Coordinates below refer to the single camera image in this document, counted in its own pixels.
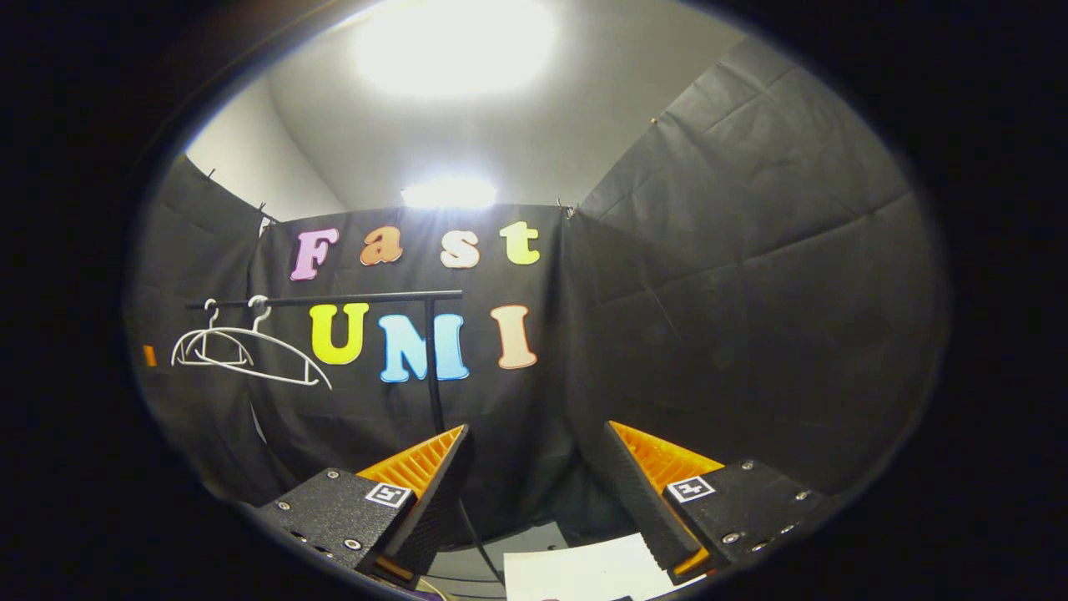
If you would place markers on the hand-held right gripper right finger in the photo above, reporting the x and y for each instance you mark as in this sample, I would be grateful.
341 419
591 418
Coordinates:
642 509

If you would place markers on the black backdrop cloth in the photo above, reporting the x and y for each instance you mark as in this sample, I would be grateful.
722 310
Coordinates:
751 292

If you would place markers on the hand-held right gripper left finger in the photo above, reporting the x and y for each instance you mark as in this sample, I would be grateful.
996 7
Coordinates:
434 517

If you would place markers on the white paper sheet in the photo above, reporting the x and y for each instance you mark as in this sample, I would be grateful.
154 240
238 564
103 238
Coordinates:
584 569

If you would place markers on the white plastic clothes hanger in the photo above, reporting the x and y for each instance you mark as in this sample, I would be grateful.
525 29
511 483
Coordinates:
209 317
242 331

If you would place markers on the large ceiling light panel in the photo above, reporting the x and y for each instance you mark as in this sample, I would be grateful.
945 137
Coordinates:
455 46

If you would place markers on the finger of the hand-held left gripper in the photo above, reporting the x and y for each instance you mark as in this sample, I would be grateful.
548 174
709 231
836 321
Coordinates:
149 356

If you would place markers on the black metal clothes rack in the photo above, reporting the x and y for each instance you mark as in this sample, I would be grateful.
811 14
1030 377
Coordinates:
434 367

